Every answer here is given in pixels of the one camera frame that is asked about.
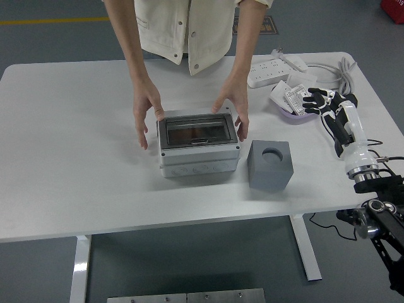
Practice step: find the person's right hand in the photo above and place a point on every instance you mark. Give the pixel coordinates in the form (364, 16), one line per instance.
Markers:
(143, 104)

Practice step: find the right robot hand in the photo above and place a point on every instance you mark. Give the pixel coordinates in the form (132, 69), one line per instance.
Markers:
(358, 151)

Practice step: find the person's left hand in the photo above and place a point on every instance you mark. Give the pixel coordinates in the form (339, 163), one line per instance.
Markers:
(240, 98)

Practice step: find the grey plastic junction box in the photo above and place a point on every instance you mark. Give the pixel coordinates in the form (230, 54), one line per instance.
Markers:
(199, 158)

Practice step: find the person's right forearm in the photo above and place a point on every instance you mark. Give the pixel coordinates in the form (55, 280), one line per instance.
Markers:
(132, 53)

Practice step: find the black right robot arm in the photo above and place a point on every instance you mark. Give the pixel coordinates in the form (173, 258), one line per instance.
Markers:
(388, 217)

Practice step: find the person's left forearm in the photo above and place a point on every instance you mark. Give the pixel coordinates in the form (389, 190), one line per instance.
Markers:
(246, 47)

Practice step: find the white power strip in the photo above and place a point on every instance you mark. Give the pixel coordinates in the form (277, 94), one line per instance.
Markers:
(268, 74)

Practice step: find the white flat plastic piece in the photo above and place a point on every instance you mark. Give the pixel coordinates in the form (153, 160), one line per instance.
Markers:
(277, 94)

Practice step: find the black power adapter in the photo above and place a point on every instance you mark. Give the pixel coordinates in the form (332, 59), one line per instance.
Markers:
(353, 98)

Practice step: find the white socket with label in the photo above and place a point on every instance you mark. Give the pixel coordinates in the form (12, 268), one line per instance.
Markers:
(295, 99)

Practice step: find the purple tray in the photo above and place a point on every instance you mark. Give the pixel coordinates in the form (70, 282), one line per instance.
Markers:
(296, 119)

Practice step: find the white square panel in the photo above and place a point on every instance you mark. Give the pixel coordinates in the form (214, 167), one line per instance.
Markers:
(303, 78)

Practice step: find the white power plug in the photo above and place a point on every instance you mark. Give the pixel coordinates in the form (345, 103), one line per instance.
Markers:
(296, 63)

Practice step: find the person's torso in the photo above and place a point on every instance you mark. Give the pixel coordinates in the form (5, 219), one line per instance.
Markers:
(170, 25)

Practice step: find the grey block with round hole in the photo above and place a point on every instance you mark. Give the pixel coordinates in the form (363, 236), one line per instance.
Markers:
(268, 176)

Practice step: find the white table leg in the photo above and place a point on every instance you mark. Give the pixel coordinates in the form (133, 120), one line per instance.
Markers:
(307, 252)
(80, 268)

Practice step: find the red object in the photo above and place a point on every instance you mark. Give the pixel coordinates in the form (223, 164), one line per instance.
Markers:
(394, 9)

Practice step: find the metal plate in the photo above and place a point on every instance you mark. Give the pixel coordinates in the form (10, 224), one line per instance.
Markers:
(225, 296)
(148, 299)

